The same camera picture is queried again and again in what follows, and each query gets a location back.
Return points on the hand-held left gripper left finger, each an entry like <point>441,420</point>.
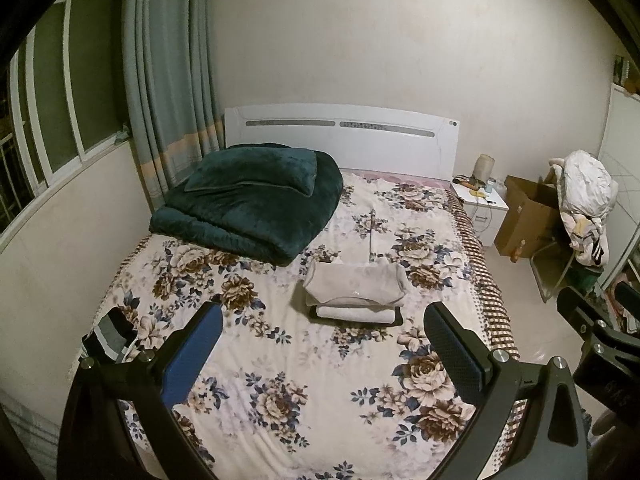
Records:
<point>192,355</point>

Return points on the white folded garment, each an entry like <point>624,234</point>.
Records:
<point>355,314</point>

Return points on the white nightstand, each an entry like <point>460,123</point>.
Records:
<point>487,212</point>

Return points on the grey long-sleeve shirt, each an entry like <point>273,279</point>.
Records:
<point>355,282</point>

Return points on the dark green pillow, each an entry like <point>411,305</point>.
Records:
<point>250,172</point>

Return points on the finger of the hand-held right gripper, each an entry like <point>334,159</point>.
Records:
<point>577,310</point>
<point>629,305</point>

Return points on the black grey striped garment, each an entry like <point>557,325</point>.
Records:
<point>107,332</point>

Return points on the dark green blanket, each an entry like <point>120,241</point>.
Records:
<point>235,225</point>

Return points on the small pale cup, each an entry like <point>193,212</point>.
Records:
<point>490,185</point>

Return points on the grey green curtain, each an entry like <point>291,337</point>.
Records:
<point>170,85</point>

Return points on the pile of white clothes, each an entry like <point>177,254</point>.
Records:
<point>587,195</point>

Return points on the white bed headboard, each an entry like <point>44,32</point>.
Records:
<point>340,140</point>

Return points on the thin grey stick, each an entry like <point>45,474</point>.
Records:
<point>372,235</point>

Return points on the metal frame chair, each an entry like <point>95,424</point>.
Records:
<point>550,270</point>

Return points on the floral sheet bed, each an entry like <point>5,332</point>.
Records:
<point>300,385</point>

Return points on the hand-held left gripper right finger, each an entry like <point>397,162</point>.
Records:
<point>457,355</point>

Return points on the white wardrobe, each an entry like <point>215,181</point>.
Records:
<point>622,160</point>

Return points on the white framed window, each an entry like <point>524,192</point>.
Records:
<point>75,85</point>

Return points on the black folded garment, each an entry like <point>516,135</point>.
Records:
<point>399,317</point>

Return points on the brown cardboard box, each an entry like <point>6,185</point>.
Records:
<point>525,215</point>

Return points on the brown checked bed skirt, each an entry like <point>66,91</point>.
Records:
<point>482,270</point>

